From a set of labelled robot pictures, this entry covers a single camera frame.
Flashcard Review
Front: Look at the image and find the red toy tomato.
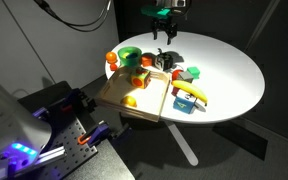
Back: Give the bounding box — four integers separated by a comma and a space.
172, 69, 183, 81

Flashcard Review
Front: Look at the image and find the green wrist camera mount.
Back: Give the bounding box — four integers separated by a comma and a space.
141, 5, 170, 19

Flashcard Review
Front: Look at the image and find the black hanging cable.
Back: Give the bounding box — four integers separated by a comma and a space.
33, 0, 113, 33

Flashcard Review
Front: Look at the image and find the magenta block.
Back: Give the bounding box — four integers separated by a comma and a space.
171, 87, 180, 96

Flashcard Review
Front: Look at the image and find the green block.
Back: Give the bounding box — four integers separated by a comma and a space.
187, 67, 200, 79

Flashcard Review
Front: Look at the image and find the yellow toy banana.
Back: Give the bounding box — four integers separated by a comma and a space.
171, 80, 208, 105

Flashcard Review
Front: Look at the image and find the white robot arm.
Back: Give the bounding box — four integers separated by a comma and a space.
0, 84, 96, 180

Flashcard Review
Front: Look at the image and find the yellow lemon toy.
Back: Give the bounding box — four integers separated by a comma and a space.
121, 96, 137, 107

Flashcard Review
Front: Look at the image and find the green plastic bowl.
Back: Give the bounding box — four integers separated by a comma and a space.
118, 46, 142, 67

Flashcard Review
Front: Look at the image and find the white round table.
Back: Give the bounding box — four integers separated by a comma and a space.
104, 31, 266, 167

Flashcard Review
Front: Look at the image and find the colourful plush cube in box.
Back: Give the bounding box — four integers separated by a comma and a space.
131, 67, 151, 89

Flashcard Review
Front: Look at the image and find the wooden tray box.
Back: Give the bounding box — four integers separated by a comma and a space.
94, 67, 170, 122

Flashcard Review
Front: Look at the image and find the blue patterned plush cube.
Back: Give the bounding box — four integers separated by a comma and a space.
173, 93, 196, 114

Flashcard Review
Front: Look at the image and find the orange red block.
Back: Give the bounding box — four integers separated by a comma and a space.
141, 54, 153, 67

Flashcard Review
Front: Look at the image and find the black white plush cube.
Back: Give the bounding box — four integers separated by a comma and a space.
154, 49, 173, 71

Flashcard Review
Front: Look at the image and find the grey embossed cube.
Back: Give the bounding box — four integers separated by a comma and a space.
177, 71, 194, 83

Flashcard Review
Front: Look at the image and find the orange ball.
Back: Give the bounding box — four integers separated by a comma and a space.
105, 52, 117, 64

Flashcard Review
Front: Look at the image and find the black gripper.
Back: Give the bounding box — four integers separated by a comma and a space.
151, 18, 177, 45

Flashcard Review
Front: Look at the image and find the small red ball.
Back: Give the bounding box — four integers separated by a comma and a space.
110, 63, 118, 71

